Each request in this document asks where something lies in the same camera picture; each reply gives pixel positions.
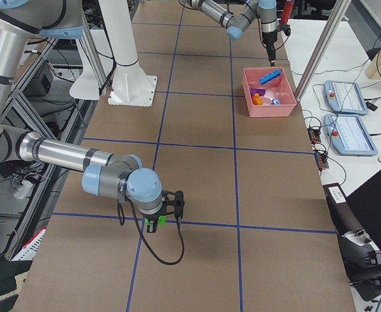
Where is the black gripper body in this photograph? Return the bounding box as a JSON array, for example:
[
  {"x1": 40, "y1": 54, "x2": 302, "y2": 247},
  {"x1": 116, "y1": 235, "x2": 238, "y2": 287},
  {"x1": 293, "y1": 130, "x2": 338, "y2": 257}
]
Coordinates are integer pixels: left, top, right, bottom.
[
  {"x1": 143, "y1": 190, "x2": 185, "y2": 226},
  {"x1": 261, "y1": 25, "x2": 291, "y2": 48}
]

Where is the green block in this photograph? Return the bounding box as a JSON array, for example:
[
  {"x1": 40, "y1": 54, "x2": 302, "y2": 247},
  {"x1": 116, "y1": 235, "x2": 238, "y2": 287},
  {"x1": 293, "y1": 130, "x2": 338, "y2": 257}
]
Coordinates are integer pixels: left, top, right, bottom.
[{"x1": 144, "y1": 216, "x2": 166, "y2": 227}]

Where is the long blue block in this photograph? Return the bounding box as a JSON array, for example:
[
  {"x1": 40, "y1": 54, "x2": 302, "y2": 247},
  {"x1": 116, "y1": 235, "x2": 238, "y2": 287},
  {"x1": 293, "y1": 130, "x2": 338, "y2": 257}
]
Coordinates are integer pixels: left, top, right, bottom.
[{"x1": 259, "y1": 70, "x2": 282, "y2": 85}]

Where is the orange block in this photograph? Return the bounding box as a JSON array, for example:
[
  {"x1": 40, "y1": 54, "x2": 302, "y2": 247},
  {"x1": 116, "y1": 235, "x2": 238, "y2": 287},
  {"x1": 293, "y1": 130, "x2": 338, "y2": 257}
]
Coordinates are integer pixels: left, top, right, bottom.
[{"x1": 252, "y1": 93, "x2": 263, "y2": 106}]

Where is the purple block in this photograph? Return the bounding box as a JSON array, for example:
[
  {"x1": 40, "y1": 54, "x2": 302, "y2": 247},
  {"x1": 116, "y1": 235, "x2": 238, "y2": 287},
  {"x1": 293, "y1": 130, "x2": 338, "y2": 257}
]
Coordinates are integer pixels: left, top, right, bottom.
[{"x1": 250, "y1": 88, "x2": 266, "y2": 96}]

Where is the small blue block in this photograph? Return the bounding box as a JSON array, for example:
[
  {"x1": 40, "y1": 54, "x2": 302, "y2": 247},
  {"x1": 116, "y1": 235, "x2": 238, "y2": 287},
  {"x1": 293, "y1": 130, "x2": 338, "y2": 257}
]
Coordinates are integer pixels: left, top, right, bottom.
[{"x1": 270, "y1": 99, "x2": 281, "y2": 105}]

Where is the pink plastic box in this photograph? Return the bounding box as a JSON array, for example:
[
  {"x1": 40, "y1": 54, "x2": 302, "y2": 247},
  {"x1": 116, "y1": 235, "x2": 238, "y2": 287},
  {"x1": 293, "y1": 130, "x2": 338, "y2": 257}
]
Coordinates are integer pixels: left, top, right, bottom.
[{"x1": 242, "y1": 67, "x2": 296, "y2": 117}]

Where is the far teach pendant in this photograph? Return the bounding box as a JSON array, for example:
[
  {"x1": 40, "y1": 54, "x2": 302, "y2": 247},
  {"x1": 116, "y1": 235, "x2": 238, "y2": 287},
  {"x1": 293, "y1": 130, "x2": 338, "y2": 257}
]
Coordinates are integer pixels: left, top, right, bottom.
[{"x1": 324, "y1": 80, "x2": 368, "y2": 116}]

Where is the teach pendant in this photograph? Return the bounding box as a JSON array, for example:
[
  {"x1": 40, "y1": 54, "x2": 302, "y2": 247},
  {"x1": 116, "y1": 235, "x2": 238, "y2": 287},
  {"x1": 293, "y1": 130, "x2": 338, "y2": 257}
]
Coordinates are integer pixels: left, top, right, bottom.
[
  {"x1": 323, "y1": 114, "x2": 378, "y2": 156},
  {"x1": 324, "y1": 80, "x2": 368, "y2": 116}
]

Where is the far orange usb hub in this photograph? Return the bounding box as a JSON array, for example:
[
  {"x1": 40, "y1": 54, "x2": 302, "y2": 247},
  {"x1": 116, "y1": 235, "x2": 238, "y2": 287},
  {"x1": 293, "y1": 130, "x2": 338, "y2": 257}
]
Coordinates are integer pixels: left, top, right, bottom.
[{"x1": 308, "y1": 127, "x2": 321, "y2": 144}]

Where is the near teach pendant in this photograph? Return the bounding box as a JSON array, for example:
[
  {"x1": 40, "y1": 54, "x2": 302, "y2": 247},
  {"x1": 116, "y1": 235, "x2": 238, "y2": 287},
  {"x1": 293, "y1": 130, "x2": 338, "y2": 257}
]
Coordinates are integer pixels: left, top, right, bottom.
[{"x1": 323, "y1": 114, "x2": 378, "y2": 156}]

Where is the black laptop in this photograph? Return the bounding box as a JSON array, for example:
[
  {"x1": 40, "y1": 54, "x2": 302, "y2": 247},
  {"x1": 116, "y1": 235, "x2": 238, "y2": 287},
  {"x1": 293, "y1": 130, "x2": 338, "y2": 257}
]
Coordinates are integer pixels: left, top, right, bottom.
[{"x1": 323, "y1": 169, "x2": 381, "y2": 301}]

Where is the aluminium frame post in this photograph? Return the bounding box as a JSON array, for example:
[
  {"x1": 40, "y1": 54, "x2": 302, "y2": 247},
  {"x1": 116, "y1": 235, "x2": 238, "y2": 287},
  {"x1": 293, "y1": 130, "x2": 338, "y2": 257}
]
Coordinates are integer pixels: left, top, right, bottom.
[{"x1": 295, "y1": 0, "x2": 351, "y2": 102}]

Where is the white camera stand base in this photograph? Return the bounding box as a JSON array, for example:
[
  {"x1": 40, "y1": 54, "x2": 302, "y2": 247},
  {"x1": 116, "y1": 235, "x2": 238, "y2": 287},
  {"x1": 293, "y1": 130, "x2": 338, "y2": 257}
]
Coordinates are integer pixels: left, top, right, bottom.
[{"x1": 70, "y1": 1, "x2": 157, "y2": 107}]

